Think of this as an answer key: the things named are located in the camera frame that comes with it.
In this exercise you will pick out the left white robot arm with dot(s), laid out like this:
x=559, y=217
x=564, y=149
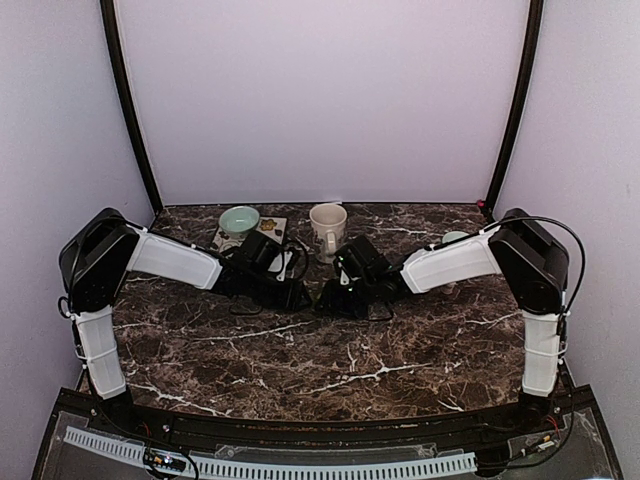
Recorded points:
x=96, y=261

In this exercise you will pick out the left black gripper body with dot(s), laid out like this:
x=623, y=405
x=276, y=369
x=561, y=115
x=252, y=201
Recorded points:
x=277, y=300

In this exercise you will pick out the left black frame post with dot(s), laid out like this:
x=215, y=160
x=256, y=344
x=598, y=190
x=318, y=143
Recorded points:
x=128, y=109

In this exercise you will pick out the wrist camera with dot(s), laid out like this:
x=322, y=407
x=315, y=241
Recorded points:
x=282, y=264
x=344, y=272

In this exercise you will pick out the black frame post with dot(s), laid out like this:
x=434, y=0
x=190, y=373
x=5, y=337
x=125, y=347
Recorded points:
x=128, y=109
x=526, y=64

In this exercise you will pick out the left light green bowl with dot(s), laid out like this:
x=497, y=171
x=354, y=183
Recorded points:
x=238, y=221

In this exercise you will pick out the right light green bowl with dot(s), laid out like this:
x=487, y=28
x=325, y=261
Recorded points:
x=453, y=236

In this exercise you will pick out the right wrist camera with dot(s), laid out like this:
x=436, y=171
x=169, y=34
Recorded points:
x=344, y=272

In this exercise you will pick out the cream coral pattern mug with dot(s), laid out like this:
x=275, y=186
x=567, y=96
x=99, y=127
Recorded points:
x=328, y=222

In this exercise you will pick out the white slotted cable duct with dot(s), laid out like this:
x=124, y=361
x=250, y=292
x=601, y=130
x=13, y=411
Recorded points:
x=234, y=462

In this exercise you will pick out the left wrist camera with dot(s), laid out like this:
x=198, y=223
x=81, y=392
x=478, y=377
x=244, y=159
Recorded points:
x=282, y=264

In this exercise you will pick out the floral square plate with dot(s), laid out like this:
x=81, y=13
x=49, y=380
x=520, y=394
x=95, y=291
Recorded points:
x=272, y=227

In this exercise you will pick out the small white pill bottle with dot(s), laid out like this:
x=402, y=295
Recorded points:
x=448, y=289

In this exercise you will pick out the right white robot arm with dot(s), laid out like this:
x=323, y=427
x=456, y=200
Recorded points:
x=534, y=264

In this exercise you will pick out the light green bowl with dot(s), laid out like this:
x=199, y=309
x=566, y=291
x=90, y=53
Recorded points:
x=238, y=221
x=453, y=236

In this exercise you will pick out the right black frame post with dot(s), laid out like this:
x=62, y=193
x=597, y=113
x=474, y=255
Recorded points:
x=526, y=64

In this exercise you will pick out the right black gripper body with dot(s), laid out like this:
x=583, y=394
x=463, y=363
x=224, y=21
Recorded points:
x=349, y=304

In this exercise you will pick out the black front table rail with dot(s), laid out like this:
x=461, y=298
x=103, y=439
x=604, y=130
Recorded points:
x=483, y=429

